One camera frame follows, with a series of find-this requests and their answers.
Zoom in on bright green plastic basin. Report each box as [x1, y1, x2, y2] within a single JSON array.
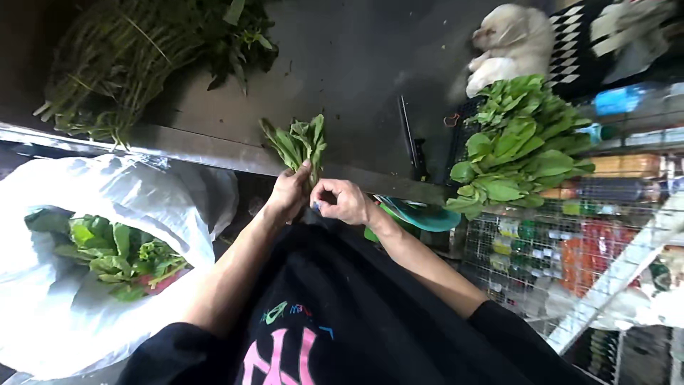
[[364, 199, 423, 244]]

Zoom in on black plastic basket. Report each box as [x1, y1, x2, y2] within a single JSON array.
[[446, 97, 488, 189]]

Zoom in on person's body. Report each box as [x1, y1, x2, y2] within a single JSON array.
[[115, 222, 602, 385]]

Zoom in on heap of broad green leaves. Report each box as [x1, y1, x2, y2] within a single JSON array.
[[445, 74, 596, 220]]

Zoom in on knife with black handle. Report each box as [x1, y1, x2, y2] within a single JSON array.
[[397, 95, 430, 183]]

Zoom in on small bunch of green leaves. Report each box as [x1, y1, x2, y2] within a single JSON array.
[[259, 113, 328, 200]]

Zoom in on white plastic bag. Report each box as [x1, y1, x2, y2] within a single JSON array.
[[0, 153, 239, 381]]

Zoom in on teal plastic basin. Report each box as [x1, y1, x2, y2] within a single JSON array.
[[375, 195, 462, 233]]

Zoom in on clear bottle with blue label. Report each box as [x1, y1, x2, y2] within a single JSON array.
[[592, 83, 663, 117]]

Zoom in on person's left forearm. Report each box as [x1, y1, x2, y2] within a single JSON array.
[[181, 204, 287, 338]]

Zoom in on pile of bagged leafy vegetables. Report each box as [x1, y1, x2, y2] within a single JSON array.
[[25, 207, 192, 302]]

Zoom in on person's right forearm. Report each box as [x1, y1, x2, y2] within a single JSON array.
[[368, 205, 489, 320]]

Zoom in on black white checkered cloth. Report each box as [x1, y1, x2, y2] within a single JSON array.
[[545, 1, 615, 102]]

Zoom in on person's right hand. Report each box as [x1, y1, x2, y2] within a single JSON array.
[[310, 179, 377, 226]]

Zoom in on pile of long-stemmed greens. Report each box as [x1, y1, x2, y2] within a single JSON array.
[[33, 0, 216, 150]]

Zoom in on wire rack with bottles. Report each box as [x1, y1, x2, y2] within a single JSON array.
[[464, 109, 684, 385]]

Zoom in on crumpled whitish plastic bag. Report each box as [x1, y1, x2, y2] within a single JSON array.
[[590, 0, 679, 84]]

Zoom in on person's left hand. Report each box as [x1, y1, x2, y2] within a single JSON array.
[[266, 159, 313, 225]]

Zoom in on dark leafy greens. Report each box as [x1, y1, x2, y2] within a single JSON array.
[[199, 0, 280, 97]]

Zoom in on cream-coloured puppy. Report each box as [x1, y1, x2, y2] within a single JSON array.
[[466, 4, 555, 99]]

